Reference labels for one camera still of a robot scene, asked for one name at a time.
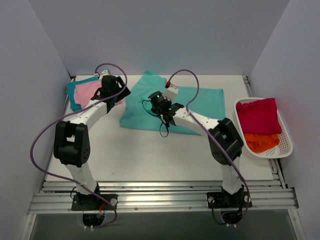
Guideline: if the mint green t shirt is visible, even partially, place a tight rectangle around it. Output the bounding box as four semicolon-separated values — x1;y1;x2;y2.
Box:
119;71;226;132

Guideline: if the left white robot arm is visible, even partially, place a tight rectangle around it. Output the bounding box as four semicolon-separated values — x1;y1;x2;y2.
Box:
53;74;131;210

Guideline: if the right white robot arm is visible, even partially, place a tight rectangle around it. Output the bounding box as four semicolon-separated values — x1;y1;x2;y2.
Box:
148;91;244;207

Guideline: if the pink folded t shirt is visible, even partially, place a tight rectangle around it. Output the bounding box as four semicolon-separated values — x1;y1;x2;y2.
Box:
74;79;123;111

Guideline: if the teal folded t shirt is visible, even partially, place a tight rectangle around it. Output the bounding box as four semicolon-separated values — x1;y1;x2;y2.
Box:
66;76;98;112

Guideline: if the magenta t shirt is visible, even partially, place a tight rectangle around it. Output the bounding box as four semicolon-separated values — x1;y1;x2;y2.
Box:
235;98;282;135

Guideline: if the orange t shirt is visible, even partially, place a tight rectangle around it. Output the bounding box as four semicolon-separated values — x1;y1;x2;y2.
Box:
244;133;280;153

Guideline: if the white plastic basket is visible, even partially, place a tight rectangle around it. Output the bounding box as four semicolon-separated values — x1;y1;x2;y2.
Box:
234;97;293;160

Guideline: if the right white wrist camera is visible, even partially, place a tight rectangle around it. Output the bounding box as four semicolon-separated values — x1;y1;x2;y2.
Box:
162;81;179;102

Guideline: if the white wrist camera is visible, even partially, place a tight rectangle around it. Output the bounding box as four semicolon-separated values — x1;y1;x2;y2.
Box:
94;69;111;81
162;81;179;102

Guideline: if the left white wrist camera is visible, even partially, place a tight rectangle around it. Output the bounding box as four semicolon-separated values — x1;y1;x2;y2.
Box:
94;69;111;81

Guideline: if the thin black cable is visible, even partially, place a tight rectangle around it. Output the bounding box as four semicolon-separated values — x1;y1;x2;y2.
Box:
141;99;171;138

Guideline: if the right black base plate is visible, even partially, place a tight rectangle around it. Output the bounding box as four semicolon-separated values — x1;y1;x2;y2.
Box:
206;191;253;209

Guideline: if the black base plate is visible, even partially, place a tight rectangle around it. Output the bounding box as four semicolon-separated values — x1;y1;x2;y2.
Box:
71;192;118;211
206;191;253;209

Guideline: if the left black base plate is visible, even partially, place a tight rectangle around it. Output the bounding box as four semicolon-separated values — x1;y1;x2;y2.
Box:
71;192;118;211

